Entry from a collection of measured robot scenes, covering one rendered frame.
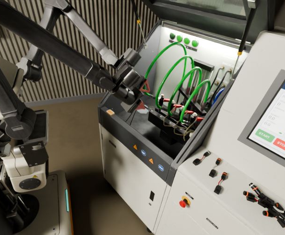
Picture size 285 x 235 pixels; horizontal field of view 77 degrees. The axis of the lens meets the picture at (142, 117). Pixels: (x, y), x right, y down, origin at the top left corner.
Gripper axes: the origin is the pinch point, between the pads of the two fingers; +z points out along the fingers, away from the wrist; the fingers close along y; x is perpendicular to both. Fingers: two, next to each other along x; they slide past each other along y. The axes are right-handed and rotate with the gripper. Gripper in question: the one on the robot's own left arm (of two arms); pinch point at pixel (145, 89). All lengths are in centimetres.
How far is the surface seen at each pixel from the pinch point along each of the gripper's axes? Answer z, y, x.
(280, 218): 39, -68, 14
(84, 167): 54, 84, 94
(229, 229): 39, -57, 31
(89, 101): 67, 200, 42
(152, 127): 35.1, 14.7, 14.9
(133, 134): 13.1, 2.0, 24.1
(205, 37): 12.2, -0.9, -45.7
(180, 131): 30.2, -11.6, 6.6
